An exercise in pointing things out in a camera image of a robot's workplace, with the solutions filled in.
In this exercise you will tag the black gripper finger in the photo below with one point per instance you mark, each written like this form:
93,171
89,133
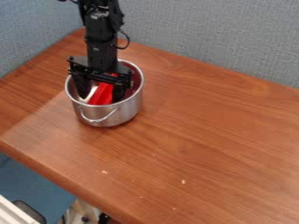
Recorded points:
84,83
120,93

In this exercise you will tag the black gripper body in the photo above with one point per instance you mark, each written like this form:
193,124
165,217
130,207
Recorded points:
101,64

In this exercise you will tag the red plastic block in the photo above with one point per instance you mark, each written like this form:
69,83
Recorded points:
102,96

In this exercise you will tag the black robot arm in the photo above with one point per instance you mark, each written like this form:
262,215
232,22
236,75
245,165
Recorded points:
104,19

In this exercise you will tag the metal pot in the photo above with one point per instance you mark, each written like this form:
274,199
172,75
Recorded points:
113,114

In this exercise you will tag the black chair frame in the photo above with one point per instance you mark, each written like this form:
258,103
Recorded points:
26,208

